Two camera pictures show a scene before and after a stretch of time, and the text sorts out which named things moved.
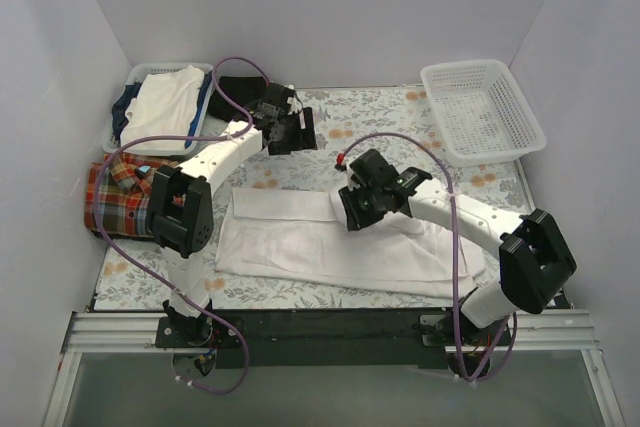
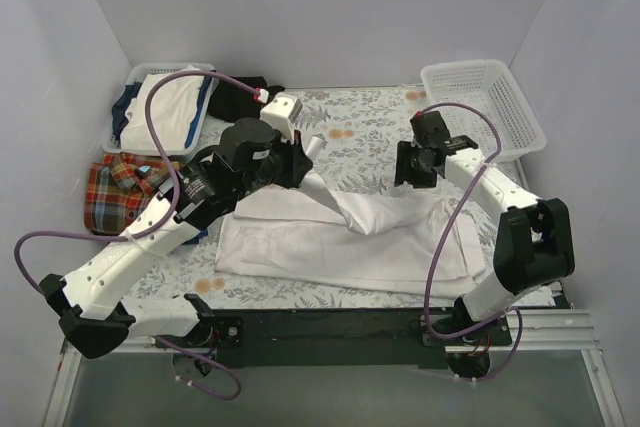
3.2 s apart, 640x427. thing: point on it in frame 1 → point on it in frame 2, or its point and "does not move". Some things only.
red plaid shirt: x=124 y=195 does not move
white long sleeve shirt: x=303 y=235 does not move
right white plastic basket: x=480 y=112 does not move
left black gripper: x=298 y=132 → x=293 y=162
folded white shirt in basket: x=164 y=106 does not move
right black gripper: x=353 y=208 → x=412 y=165
